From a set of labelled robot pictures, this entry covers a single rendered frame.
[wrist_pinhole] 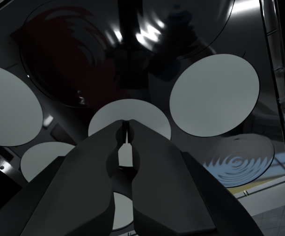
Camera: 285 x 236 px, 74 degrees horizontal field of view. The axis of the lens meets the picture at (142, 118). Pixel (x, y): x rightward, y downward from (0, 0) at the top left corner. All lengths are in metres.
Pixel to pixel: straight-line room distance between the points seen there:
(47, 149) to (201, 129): 0.19
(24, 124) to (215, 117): 0.22
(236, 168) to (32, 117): 0.27
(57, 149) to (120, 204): 0.13
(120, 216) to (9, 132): 0.21
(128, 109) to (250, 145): 0.17
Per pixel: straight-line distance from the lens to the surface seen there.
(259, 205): 0.56
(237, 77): 0.23
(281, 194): 0.56
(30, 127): 0.25
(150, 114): 0.22
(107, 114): 0.22
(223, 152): 0.28
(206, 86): 0.22
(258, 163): 0.32
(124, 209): 0.33
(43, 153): 0.27
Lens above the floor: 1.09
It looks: 60 degrees down
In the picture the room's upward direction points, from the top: 174 degrees clockwise
